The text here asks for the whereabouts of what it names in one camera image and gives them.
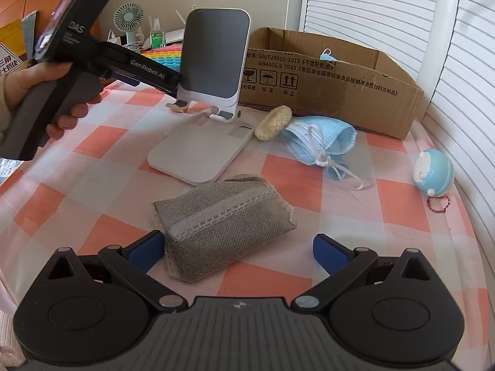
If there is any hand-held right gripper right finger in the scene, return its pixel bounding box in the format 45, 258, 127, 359
291, 234, 443, 313

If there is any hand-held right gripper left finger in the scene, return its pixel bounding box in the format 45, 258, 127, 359
48, 231, 185, 313

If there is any grey sachet bag lace seam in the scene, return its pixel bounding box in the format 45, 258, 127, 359
153, 174, 298, 283

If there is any white phone stand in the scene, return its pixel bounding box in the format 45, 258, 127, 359
147, 8, 258, 186

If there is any brown cardboard box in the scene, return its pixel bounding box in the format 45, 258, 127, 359
238, 27, 425, 140

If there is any person's left forearm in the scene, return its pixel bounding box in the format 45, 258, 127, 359
0, 73, 10, 113

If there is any person's left hand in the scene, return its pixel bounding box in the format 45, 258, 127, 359
5, 62, 103, 140

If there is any orange checkered tablecloth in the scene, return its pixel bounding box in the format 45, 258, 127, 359
0, 77, 490, 356

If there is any green handheld fan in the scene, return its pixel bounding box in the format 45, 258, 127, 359
113, 3, 144, 49

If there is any yellow printed bag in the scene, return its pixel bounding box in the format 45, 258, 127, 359
0, 17, 31, 77

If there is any green hand sanitizer bottle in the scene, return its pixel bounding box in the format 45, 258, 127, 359
149, 17, 167, 49

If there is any rainbow pop toy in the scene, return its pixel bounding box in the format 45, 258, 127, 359
141, 44, 182, 69

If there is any white router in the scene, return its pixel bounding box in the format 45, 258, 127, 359
164, 8, 186, 45

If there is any crumpled blue face mask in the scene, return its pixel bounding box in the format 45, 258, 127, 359
279, 115, 372, 191

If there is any beige fuzzy pad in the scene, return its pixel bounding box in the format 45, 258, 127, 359
254, 105, 293, 142

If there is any wide white louvered door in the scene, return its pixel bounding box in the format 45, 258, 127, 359
421, 0, 495, 240

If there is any narrow white louvered door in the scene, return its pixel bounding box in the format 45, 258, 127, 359
299, 0, 451, 82

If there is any blue pig toy keychain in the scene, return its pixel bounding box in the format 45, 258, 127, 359
413, 149, 454, 214

